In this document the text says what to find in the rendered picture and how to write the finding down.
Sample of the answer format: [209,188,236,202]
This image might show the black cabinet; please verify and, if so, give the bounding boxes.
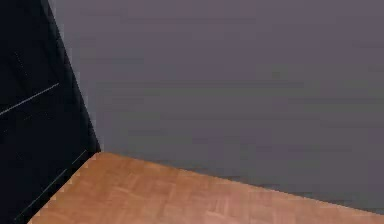
[0,0,102,224]

